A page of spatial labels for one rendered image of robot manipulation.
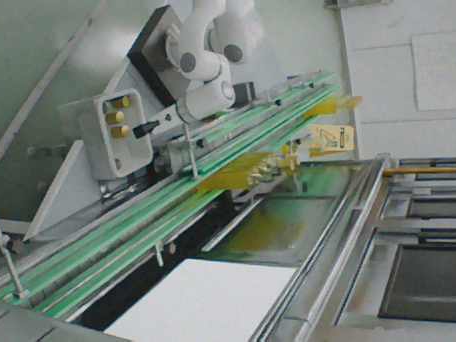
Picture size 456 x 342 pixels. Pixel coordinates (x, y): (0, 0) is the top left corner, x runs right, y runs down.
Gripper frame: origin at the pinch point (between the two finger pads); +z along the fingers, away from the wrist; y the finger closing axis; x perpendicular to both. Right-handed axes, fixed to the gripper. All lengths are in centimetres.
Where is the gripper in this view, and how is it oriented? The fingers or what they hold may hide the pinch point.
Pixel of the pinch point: (145, 129)
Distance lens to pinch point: 121.0
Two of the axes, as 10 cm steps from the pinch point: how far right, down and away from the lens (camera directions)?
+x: -4.1, -9.0, -1.5
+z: -7.9, 2.6, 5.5
